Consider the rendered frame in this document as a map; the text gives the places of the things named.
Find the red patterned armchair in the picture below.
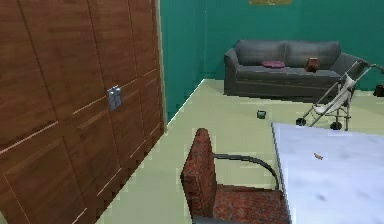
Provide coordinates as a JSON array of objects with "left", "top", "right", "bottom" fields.
[{"left": 180, "top": 127, "right": 292, "bottom": 224}]

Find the purple cushion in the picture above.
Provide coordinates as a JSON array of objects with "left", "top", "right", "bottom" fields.
[{"left": 261, "top": 59, "right": 287, "bottom": 70}]

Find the dark grey sofa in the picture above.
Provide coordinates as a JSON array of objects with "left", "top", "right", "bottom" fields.
[{"left": 223, "top": 39, "right": 369, "bottom": 103}]

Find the brown wooden double door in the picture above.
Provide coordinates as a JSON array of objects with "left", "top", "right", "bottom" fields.
[{"left": 0, "top": 0, "right": 167, "bottom": 224}]

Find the brown box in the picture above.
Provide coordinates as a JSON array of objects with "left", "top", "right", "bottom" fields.
[{"left": 305, "top": 57, "right": 320, "bottom": 73}]

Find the gold framed picture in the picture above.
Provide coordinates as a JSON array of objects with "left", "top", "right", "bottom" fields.
[{"left": 248, "top": 0, "right": 293, "bottom": 6}]

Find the grey folding stroller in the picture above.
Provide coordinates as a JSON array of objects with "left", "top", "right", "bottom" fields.
[{"left": 295, "top": 58, "right": 384, "bottom": 131}]

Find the white marble table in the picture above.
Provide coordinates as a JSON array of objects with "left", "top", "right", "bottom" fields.
[{"left": 271, "top": 122, "right": 384, "bottom": 224}]

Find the silver door handle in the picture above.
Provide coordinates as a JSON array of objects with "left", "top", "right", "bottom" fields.
[{"left": 106, "top": 85, "right": 123, "bottom": 112}]

